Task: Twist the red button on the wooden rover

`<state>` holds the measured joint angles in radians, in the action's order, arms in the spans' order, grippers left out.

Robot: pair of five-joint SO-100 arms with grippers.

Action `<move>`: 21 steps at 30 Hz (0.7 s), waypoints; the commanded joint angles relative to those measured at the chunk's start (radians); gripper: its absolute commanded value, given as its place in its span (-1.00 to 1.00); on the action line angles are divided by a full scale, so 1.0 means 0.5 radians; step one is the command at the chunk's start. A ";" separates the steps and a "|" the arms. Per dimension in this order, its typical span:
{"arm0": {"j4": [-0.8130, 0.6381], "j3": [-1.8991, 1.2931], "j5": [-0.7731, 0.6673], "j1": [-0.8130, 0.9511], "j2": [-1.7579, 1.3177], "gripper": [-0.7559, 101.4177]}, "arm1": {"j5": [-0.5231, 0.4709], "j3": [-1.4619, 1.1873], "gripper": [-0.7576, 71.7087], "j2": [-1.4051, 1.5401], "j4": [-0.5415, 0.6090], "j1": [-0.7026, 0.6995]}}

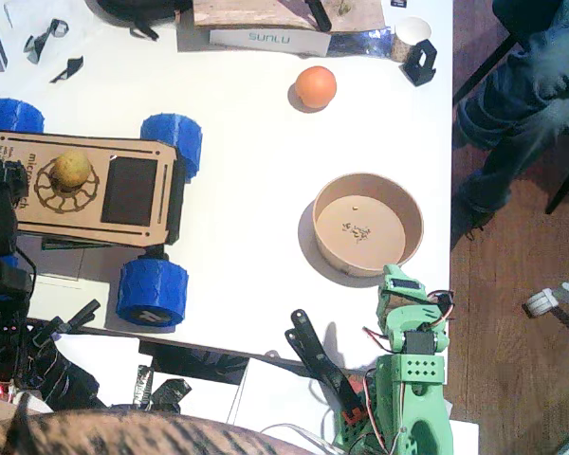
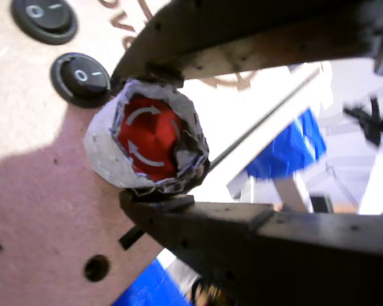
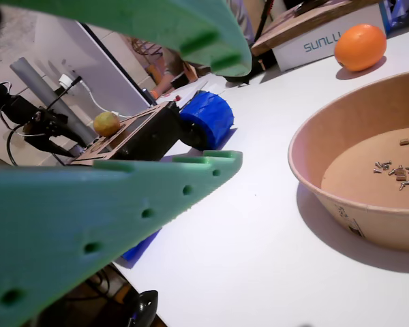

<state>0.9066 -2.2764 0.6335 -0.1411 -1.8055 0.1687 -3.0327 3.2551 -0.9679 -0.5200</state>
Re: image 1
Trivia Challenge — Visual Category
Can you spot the wooden microverch rover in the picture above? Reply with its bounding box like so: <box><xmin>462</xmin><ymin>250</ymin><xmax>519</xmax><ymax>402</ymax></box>
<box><xmin>0</xmin><ymin>98</ymin><xmax>204</xmax><ymax>333</ymax></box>

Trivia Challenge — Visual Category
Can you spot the round cardboard bowl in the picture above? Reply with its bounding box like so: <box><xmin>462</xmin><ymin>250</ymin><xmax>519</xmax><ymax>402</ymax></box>
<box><xmin>311</xmin><ymin>173</ymin><xmax>426</xmax><ymax>280</ymax></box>

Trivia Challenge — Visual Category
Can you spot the yellow lemon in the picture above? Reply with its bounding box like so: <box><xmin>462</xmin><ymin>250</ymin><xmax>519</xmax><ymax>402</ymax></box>
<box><xmin>50</xmin><ymin>149</ymin><xmax>92</xmax><ymax>191</ymax></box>

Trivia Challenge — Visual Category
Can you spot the black clamp with red grip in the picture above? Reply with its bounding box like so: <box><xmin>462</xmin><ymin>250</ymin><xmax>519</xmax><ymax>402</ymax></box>
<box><xmin>284</xmin><ymin>309</ymin><xmax>367</xmax><ymax>425</ymax></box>

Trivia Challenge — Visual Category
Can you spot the white furniture leg foot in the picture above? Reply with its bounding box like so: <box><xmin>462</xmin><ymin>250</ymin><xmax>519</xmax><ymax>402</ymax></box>
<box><xmin>522</xmin><ymin>282</ymin><xmax>569</xmax><ymax>333</ymax></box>

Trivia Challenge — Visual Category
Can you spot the orange ball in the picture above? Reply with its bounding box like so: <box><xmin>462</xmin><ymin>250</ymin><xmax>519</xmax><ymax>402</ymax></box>
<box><xmin>293</xmin><ymin>65</ymin><xmax>338</xmax><ymax>113</ymax></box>

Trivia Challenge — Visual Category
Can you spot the black printed holder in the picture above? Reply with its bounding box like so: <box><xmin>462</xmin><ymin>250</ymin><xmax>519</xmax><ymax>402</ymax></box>
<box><xmin>398</xmin><ymin>39</ymin><xmax>439</xmax><ymax>88</ymax></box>

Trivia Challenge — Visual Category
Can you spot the person in blue jeans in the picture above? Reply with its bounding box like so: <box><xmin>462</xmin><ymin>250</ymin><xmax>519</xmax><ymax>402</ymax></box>
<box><xmin>453</xmin><ymin>0</ymin><xmax>569</xmax><ymax>247</ymax></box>

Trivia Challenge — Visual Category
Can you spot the paper cup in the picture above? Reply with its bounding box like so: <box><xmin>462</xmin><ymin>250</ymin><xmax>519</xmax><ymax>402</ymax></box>
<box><xmin>390</xmin><ymin>16</ymin><xmax>432</xmax><ymax>65</ymax></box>

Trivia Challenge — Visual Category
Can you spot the black silver foil bag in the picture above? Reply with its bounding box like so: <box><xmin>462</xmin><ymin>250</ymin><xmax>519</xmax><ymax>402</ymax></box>
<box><xmin>131</xmin><ymin>363</ymin><xmax>193</xmax><ymax>413</ymax></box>

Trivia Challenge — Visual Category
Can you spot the white SUNLU box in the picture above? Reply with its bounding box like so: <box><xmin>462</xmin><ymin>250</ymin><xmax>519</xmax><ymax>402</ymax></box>
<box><xmin>208</xmin><ymin>27</ymin><xmax>333</xmax><ymax>57</ymax></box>

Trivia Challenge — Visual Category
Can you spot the black plastic bar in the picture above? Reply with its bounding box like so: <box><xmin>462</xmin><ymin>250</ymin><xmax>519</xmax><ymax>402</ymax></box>
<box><xmin>304</xmin><ymin>0</ymin><xmax>334</xmax><ymax>33</ymax></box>

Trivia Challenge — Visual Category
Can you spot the brown black striped fabric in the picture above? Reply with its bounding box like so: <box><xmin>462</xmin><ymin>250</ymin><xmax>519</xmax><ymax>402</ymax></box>
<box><xmin>0</xmin><ymin>392</ymin><xmax>314</xmax><ymax>455</ymax></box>

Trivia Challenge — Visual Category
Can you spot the wooden board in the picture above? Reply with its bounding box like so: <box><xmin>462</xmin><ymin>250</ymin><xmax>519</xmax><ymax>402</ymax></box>
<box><xmin>192</xmin><ymin>0</ymin><xmax>386</xmax><ymax>34</ymax></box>

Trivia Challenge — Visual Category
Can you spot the red black servo cable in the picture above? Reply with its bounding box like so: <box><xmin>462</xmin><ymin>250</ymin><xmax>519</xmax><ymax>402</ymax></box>
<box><xmin>362</xmin><ymin>325</ymin><xmax>391</xmax><ymax>353</ymax></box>
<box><xmin>425</xmin><ymin>288</ymin><xmax>456</xmax><ymax>329</ymax></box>

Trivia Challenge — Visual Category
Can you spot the white flat cable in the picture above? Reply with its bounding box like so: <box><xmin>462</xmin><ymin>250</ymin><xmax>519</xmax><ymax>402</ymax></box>
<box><xmin>259</xmin><ymin>421</ymin><xmax>345</xmax><ymax>449</ymax></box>

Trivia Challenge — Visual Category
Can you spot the black bag with strap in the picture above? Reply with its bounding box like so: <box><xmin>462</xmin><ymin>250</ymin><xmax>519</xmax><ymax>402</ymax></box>
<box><xmin>85</xmin><ymin>0</ymin><xmax>193</xmax><ymax>42</ymax></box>

